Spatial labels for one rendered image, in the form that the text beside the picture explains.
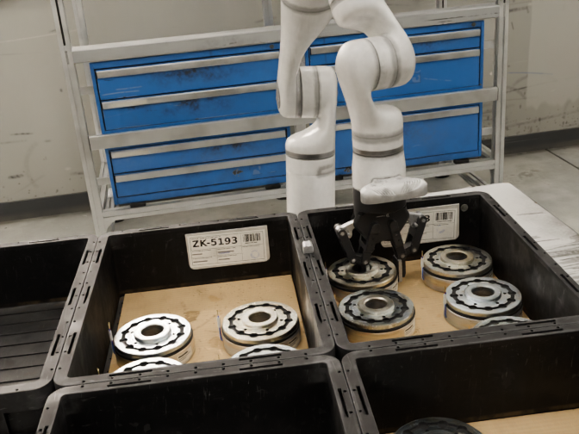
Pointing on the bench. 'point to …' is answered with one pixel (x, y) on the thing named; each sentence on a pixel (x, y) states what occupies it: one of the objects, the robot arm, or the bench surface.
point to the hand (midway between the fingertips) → (382, 272)
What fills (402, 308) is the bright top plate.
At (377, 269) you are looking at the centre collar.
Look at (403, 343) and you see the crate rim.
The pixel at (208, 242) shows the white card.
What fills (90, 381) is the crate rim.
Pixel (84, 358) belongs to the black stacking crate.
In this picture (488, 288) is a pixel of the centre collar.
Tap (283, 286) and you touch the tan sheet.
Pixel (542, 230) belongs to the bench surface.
